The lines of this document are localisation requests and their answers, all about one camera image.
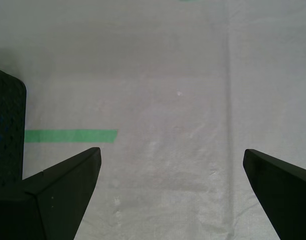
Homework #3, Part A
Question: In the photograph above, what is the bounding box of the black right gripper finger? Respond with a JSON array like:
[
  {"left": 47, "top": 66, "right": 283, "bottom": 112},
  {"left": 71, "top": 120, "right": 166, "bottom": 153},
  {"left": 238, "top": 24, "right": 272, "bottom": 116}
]
[
  {"left": 0, "top": 146, "right": 102, "bottom": 240},
  {"left": 243, "top": 148, "right": 306, "bottom": 240}
]

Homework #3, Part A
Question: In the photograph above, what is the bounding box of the black perforated plastic basket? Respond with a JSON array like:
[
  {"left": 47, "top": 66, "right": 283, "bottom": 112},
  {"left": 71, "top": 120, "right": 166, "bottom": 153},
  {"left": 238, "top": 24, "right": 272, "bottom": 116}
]
[{"left": 0, "top": 66, "right": 27, "bottom": 200}]

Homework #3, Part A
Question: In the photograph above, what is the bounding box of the long green tape strip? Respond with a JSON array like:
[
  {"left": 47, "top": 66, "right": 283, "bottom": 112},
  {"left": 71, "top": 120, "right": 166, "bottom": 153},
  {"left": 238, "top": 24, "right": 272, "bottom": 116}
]
[{"left": 24, "top": 129, "right": 119, "bottom": 144}]

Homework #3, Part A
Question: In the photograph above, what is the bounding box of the white woven table cover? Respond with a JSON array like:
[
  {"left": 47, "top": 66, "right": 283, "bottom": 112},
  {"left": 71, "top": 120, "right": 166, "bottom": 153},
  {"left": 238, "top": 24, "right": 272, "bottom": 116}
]
[{"left": 0, "top": 0, "right": 306, "bottom": 240}]

